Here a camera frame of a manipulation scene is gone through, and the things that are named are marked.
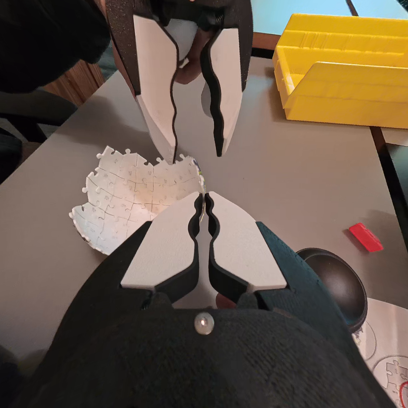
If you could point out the red plastic block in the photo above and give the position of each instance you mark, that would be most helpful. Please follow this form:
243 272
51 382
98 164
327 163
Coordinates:
366 237

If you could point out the person's left forearm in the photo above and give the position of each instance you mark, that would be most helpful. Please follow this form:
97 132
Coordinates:
41 41

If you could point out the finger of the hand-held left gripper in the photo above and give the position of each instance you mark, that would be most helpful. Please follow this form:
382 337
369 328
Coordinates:
228 83
154 79

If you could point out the yellow plastic bin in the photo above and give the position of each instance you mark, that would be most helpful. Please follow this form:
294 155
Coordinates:
344 92

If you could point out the white instruction sheet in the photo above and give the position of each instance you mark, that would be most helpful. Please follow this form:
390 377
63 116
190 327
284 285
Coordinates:
382 357

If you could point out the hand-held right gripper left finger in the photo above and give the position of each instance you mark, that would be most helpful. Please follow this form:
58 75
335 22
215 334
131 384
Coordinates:
159 255

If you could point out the person's left hand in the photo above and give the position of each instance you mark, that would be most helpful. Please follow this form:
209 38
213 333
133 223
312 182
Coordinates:
188 75

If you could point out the black hemisphere bowl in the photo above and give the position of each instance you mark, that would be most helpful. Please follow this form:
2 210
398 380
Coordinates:
338 283

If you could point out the black office chair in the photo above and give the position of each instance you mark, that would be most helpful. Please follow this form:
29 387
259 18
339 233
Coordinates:
28 111

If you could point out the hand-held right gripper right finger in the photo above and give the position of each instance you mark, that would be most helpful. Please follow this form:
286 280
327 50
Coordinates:
245 255

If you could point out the white puzzle ball shell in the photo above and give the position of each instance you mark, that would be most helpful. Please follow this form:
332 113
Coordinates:
127 197

